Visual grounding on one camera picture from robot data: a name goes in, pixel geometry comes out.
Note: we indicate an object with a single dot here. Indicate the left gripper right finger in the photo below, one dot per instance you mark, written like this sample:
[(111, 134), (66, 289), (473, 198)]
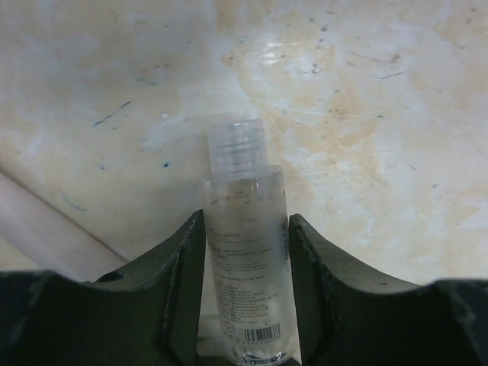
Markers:
[(349, 313)]

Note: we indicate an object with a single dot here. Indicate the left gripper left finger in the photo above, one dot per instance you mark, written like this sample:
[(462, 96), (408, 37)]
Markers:
[(143, 313)]

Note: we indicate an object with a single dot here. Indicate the clear plastic bottle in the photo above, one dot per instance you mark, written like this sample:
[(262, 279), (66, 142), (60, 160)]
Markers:
[(246, 222)]

